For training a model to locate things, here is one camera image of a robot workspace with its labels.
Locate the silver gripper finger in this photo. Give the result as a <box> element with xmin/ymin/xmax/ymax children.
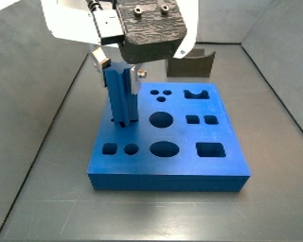
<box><xmin>91</xmin><ymin>45</ymin><xmax>111</xmax><ymax>87</ymax></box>

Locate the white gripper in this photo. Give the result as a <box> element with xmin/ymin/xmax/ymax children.
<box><xmin>89</xmin><ymin>0</ymin><xmax>199</xmax><ymax>95</ymax></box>

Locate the blue star prism object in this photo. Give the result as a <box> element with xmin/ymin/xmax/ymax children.
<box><xmin>104</xmin><ymin>62</ymin><xmax>139</xmax><ymax>127</ymax></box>

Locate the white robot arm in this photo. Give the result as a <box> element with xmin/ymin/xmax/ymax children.
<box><xmin>40</xmin><ymin>0</ymin><xmax>198</xmax><ymax>68</ymax></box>

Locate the black curved fixture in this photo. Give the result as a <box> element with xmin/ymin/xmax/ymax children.
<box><xmin>167</xmin><ymin>48</ymin><xmax>216</xmax><ymax>78</ymax></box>

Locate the blue shape sorter block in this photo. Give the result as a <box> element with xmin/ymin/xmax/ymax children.
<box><xmin>87</xmin><ymin>82</ymin><xmax>251</xmax><ymax>192</ymax></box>

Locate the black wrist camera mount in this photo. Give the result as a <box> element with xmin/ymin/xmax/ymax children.
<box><xmin>116</xmin><ymin>0</ymin><xmax>187</xmax><ymax>64</ymax></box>

